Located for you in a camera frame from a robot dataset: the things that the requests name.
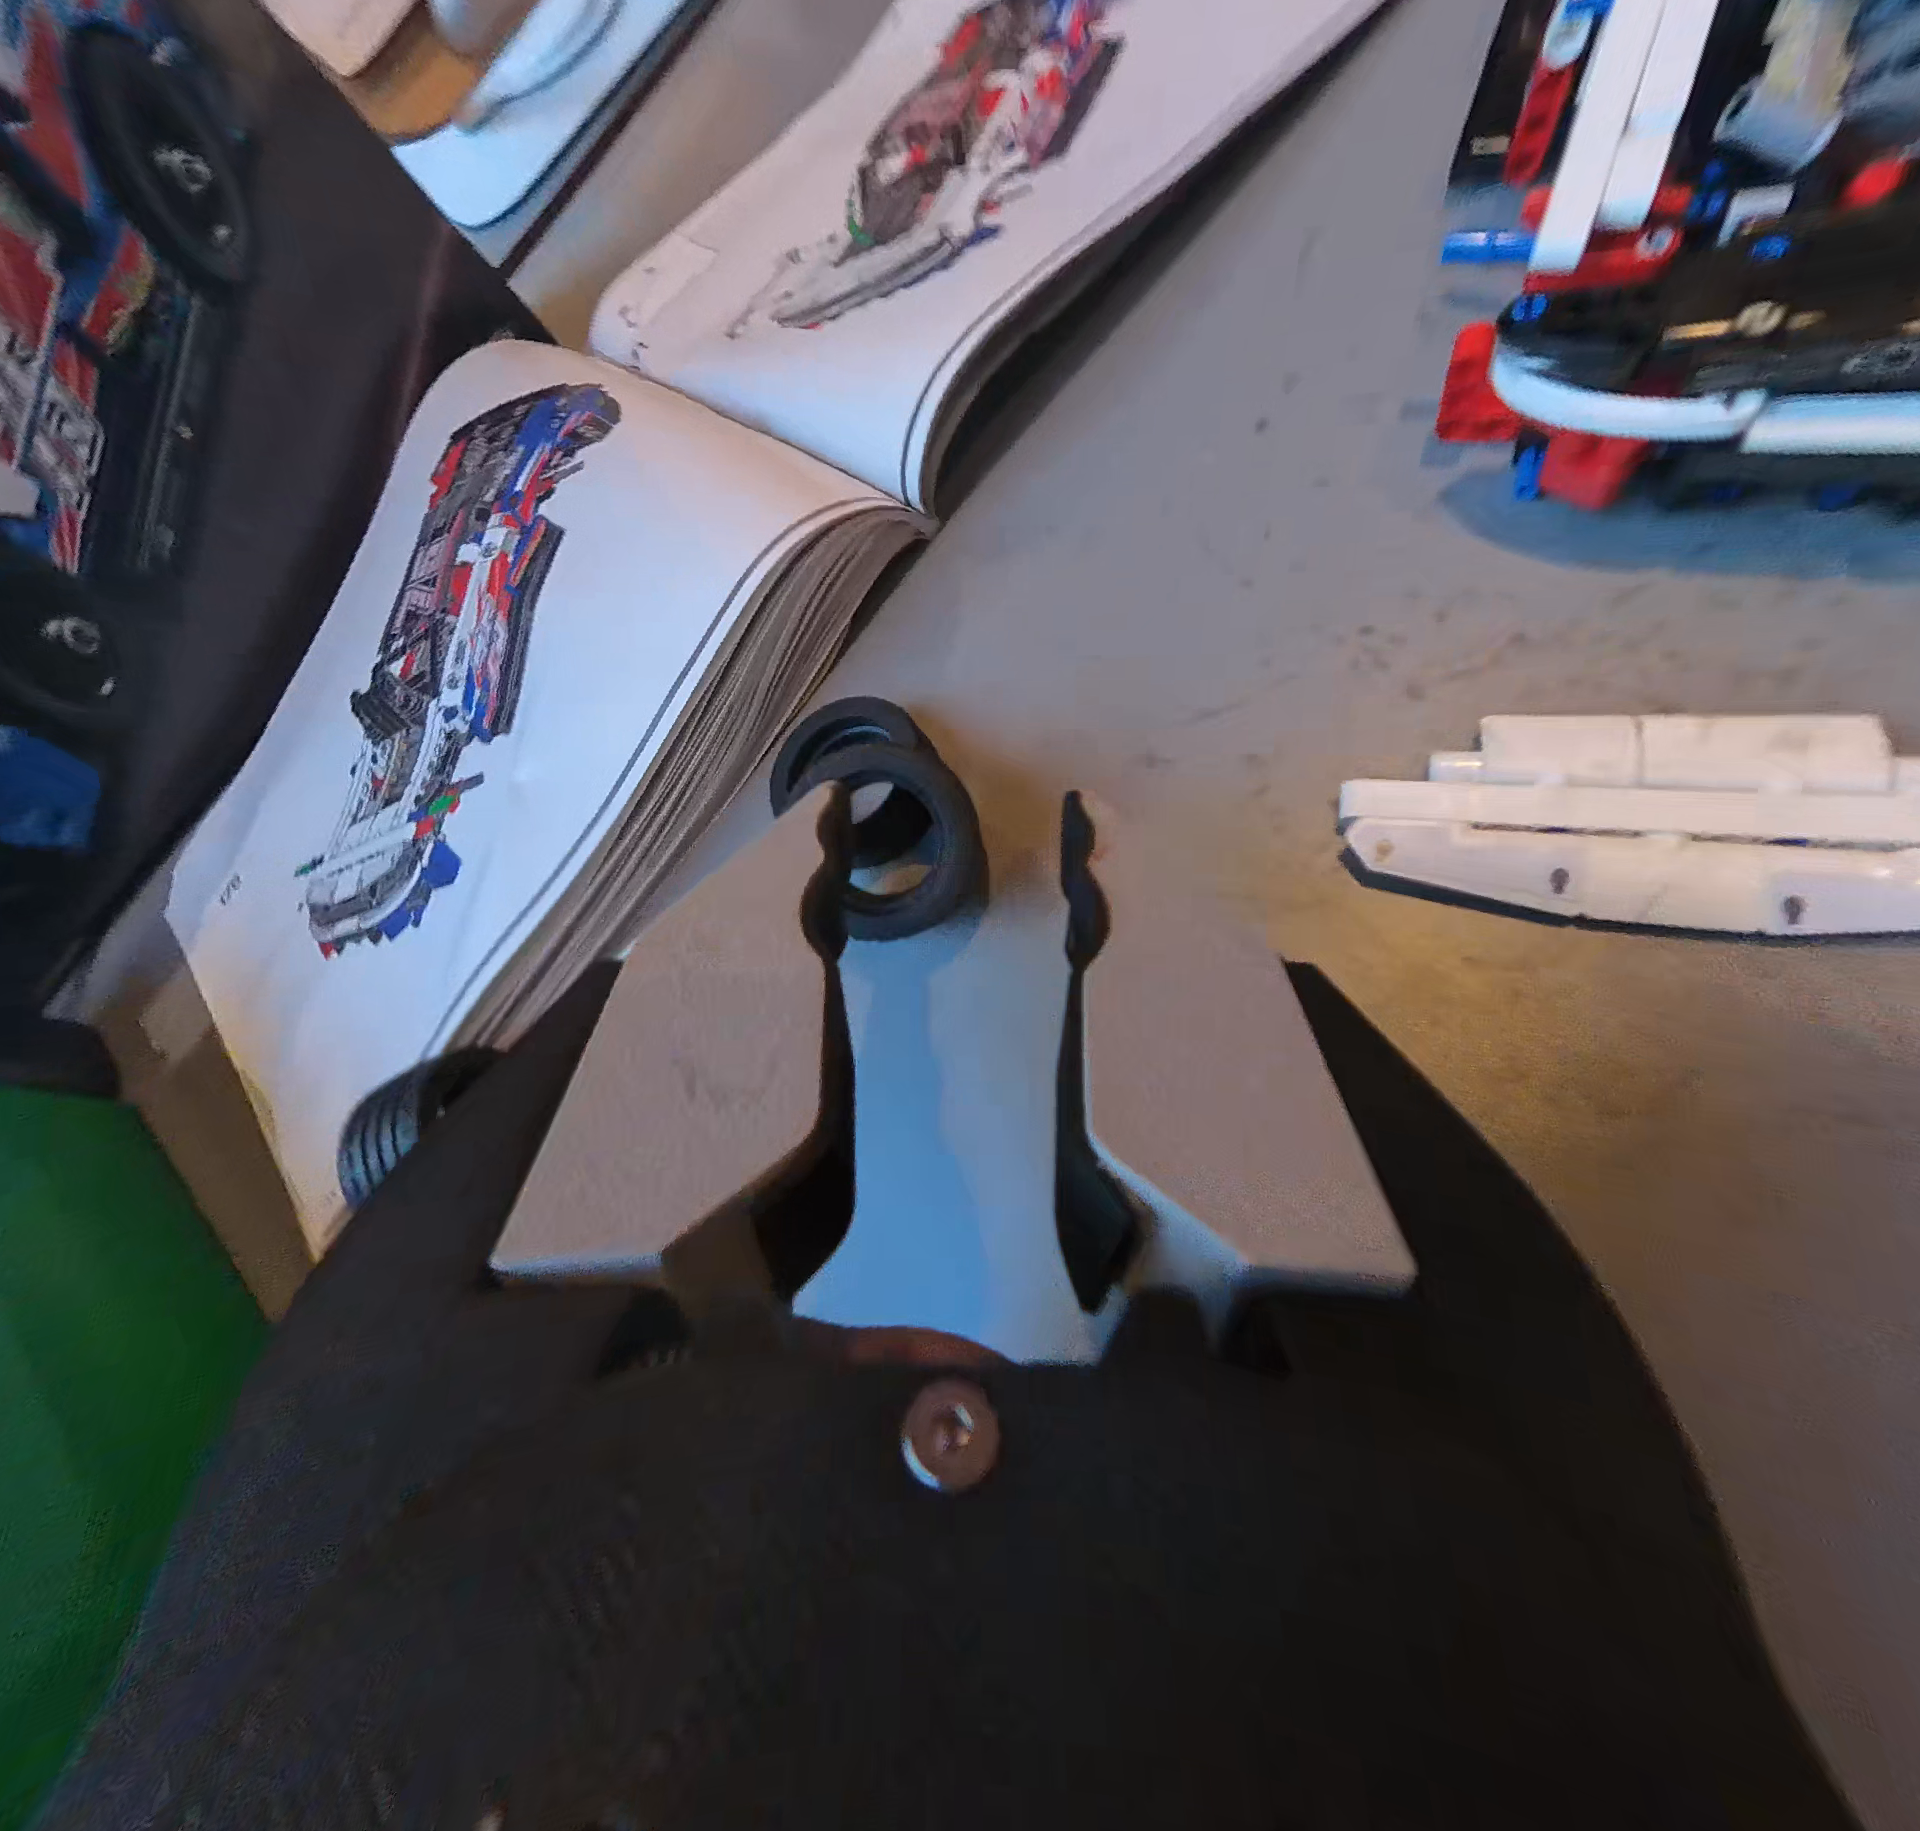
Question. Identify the toy brick race car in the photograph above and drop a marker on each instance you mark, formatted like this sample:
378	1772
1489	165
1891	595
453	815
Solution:
1726	210

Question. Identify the toy car set box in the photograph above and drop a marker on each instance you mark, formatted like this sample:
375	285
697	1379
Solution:
150	361

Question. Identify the white toy brick panel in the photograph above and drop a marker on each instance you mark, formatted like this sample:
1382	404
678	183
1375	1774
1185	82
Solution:
1651	841

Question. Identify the grey desk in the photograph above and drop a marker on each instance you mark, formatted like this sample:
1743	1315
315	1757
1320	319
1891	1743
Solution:
1276	586

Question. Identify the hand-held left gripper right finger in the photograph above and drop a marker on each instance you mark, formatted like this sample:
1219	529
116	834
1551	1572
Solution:
1216	1095

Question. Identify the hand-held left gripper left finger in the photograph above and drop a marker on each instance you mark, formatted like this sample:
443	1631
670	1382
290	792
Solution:
676	1111

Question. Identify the thick instruction booklet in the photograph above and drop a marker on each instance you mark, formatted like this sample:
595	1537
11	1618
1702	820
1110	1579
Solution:
631	586

